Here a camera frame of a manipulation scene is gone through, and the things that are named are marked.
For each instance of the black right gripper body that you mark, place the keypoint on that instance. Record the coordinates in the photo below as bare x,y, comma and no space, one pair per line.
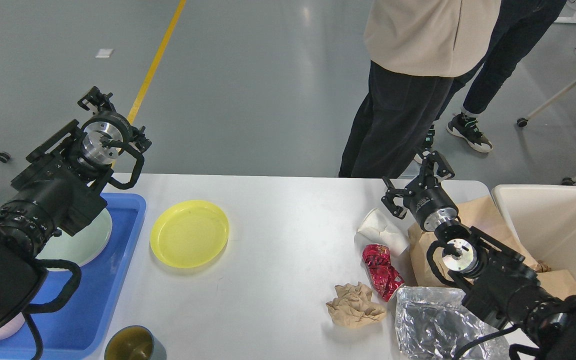
430,206

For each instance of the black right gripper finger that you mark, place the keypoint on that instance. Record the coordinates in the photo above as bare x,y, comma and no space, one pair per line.
434,169
392,193

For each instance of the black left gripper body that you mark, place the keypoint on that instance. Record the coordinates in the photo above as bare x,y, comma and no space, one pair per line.
104,112

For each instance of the yellow plastic plate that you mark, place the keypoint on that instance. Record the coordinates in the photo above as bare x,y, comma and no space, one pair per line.
190,234

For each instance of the dark teal mug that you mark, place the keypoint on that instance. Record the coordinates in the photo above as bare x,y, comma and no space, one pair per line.
134,342

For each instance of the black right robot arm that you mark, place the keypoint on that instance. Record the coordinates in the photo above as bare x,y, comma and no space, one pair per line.
499,288

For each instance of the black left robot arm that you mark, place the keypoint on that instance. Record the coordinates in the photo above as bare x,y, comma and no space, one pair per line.
60,192

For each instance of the crushed white paper cup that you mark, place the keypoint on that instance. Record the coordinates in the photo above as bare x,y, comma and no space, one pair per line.
377,228

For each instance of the brown paper bag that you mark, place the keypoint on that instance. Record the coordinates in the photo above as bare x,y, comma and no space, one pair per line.
483,214

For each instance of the red crumpled foil wrapper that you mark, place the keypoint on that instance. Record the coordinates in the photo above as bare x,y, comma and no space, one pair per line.
385,278

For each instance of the crumpled brown paper ball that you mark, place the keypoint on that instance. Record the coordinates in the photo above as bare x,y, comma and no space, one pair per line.
353,308

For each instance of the silver foil bag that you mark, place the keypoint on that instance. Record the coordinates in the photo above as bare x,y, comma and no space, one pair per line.
432,324

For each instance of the pale green plate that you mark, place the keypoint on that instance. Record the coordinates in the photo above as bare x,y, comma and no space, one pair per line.
82,247

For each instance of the white plastic bin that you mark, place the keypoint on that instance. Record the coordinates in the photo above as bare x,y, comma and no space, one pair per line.
543,217

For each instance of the person in dark trousers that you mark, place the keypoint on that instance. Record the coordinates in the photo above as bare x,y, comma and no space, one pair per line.
519,27

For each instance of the blue plastic tray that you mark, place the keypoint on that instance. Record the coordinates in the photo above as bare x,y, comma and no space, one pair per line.
77,330

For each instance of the pink ribbed mug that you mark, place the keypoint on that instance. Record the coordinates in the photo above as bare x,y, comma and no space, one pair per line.
12,327

